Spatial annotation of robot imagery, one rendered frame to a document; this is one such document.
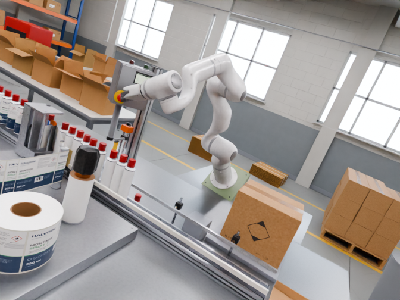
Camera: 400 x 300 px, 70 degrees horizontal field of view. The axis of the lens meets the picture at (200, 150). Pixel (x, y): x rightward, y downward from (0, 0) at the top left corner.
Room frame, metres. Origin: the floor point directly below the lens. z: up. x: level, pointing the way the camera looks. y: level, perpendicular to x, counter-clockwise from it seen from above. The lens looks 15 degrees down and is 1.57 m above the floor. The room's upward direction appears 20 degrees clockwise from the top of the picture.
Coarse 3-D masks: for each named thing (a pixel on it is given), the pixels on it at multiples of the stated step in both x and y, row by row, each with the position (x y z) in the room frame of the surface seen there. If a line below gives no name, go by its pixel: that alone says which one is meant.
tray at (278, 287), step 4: (276, 284) 1.04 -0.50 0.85; (280, 284) 1.03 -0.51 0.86; (276, 288) 1.03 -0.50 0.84; (280, 288) 1.03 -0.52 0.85; (284, 288) 1.03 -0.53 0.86; (288, 288) 1.02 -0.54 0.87; (272, 292) 1.00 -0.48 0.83; (276, 292) 1.01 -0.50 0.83; (280, 292) 1.02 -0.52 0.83; (284, 292) 1.02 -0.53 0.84; (288, 292) 1.02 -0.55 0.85; (292, 292) 1.01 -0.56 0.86; (296, 292) 1.01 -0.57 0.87; (272, 296) 0.98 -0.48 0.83; (276, 296) 0.99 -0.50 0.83; (280, 296) 0.99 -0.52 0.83; (284, 296) 1.00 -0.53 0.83; (288, 296) 1.01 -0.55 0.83; (292, 296) 1.01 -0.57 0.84; (296, 296) 1.01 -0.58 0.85; (300, 296) 1.00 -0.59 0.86; (304, 296) 1.00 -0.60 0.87
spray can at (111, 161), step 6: (114, 150) 1.24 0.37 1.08; (114, 156) 1.22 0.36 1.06; (108, 162) 1.21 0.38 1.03; (114, 162) 1.22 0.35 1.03; (108, 168) 1.21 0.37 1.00; (102, 174) 1.22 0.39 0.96; (108, 174) 1.21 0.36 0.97; (102, 180) 1.21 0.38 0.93; (108, 180) 1.22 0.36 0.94; (108, 186) 1.22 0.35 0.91
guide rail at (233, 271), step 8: (96, 184) 1.21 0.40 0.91; (112, 192) 1.17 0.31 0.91; (120, 200) 1.15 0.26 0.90; (136, 208) 1.12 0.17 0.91; (144, 216) 1.10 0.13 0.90; (152, 216) 1.10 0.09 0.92; (160, 224) 1.07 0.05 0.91; (168, 232) 1.05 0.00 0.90; (176, 232) 1.04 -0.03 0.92; (184, 240) 1.02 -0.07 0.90; (200, 248) 1.00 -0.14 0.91; (208, 256) 0.98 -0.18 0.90; (224, 264) 0.95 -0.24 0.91; (232, 272) 0.94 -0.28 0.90; (240, 272) 0.94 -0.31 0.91; (248, 280) 0.92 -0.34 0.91; (256, 288) 0.90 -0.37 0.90; (264, 288) 0.90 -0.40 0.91
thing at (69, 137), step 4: (72, 128) 1.33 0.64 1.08; (76, 128) 1.35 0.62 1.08; (68, 132) 1.33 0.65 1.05; (72, 132) 1.33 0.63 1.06; (68, 136) 1.32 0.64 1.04; (72, 136) 1.33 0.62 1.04; (64, 140) 1.33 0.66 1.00; (68, 140) 1.32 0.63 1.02; (72, 140) 1.33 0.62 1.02; (68, 144) 1.32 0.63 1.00; (68, 148) 1.33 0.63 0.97
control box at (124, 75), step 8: (120, 64) 1.27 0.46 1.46; (128, 64) 1.29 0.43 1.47; (120, 72) 1.27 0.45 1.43; (128, 72) 1.28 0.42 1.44; (144, 72) 1.32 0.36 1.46; (152, 72) 1.35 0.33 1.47; (112, 80) 1.32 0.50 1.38; (120, 80) 1.27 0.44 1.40; (128, 80) 1.29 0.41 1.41; (112, 88) 1.29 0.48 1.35; (120, 88) 1.27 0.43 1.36; (112, 96) 1.27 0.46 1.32; (120, 104) 1.29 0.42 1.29; (128, 104) 1.30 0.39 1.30; (136, 104) 1.33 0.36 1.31; (144, 104) 1.35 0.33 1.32
